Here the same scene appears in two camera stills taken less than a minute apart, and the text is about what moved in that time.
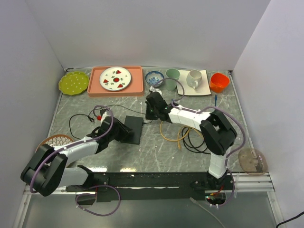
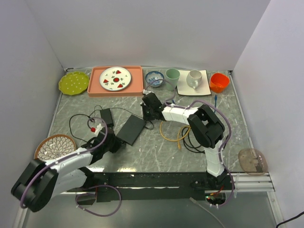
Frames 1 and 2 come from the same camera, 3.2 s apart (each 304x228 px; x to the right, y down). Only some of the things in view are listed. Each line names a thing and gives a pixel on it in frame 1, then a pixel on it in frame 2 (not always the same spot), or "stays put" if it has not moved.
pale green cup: (171, 84) stays put
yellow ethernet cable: (178, 142) stays put
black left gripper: (124, 130) → (118, 144)
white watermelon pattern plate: (115, 79) stays put
